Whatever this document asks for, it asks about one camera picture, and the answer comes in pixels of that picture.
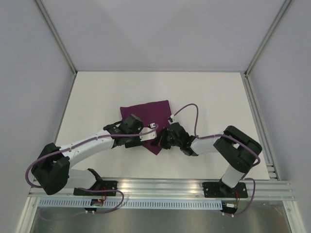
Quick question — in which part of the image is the purple cloth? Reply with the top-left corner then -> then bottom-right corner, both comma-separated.
119,99 -> 173,156

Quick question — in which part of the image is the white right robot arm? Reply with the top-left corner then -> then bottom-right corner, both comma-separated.
151,122 -> 262,197

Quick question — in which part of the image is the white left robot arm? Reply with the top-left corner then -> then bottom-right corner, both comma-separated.
25,115 -> 157,196

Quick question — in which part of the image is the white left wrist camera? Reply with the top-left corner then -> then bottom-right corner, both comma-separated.
139,123 -> 157,141

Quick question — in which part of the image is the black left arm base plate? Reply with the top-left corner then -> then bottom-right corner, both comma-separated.
73,180 -> 118,197

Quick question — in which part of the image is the slotted cable duct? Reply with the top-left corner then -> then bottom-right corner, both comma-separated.
38,198 -> 223,210

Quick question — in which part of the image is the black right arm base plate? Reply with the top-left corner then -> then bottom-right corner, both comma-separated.
202,181 -> 248,199

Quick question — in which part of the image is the aluminium front rail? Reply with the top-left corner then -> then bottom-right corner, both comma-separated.
29,177 -> 296,202

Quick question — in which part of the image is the left aluminium frame post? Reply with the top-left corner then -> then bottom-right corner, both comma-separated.
33,0 -> 78,77

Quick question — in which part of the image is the aluminium frame post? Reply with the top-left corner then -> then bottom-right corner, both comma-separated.
33,0 -> 78,77
244,0 -> 294,78

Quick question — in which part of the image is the right aluminium frame post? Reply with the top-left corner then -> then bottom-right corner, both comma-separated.
244,0 -> 294,78

